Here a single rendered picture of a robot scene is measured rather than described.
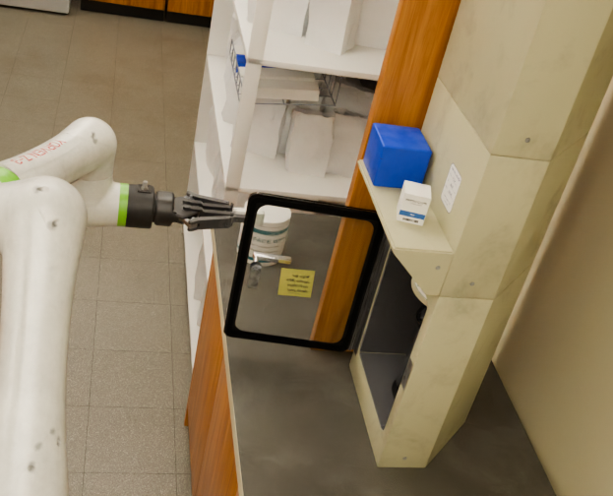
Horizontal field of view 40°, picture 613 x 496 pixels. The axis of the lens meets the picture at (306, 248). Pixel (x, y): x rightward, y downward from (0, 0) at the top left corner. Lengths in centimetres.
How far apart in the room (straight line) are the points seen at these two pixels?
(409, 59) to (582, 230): 57
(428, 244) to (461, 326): 20
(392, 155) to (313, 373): 65
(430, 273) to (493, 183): 20
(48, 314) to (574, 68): 88
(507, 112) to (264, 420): 89
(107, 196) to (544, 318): 106
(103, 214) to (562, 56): 95
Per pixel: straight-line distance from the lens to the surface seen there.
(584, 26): 140
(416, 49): 173
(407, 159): 165
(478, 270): 158
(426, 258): 152
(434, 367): 171
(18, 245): 129
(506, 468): 201
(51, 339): 126
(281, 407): 195
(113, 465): 302
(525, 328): 219
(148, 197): 180
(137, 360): 339
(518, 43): 142
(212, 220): 180
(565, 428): 203
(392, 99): 177
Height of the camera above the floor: 229
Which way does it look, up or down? 33 degrees down
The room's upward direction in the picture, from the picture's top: 14 degrees clockwise
